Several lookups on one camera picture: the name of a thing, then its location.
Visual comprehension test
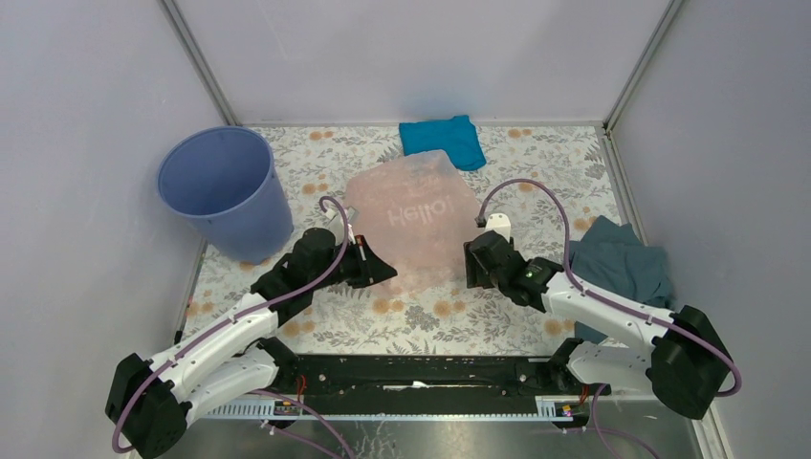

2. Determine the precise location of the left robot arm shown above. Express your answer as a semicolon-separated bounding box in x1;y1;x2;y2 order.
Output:
104;228;397;458

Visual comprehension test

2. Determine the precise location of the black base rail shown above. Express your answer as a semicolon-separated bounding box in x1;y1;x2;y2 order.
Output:
267;354;598;404

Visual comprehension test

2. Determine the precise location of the pink plastic trash bag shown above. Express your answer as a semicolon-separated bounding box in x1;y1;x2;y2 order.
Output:
344;150;480;298

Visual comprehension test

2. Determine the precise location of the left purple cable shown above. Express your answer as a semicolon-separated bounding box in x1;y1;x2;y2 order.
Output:
111;195;353;454

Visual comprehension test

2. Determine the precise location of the teal folded cloth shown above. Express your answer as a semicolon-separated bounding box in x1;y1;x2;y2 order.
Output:
398;116;487;171

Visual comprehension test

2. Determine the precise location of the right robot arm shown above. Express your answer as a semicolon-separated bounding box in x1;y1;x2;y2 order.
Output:
463;230;733;420

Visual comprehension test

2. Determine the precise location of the white slotted cable duct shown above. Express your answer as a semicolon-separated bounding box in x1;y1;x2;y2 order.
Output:
205;393;576;424

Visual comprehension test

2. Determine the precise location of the purple cable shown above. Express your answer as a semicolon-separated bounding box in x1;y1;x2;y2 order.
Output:
111;195;353;454
474;178;742;399

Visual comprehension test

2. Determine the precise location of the blue plastic trash bin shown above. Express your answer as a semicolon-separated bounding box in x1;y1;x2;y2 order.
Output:
156;126;294;264

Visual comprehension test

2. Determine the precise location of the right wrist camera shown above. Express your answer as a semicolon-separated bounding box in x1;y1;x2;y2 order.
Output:
475;212;512;242

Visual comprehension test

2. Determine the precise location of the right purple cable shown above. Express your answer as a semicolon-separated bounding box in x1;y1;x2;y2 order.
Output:
474;178;742;399

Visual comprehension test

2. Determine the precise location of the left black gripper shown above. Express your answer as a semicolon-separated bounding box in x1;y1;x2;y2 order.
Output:
310;234;398;291

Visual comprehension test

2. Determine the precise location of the dark blue crumpled cloth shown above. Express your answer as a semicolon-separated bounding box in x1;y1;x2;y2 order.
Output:
569;216;674;309

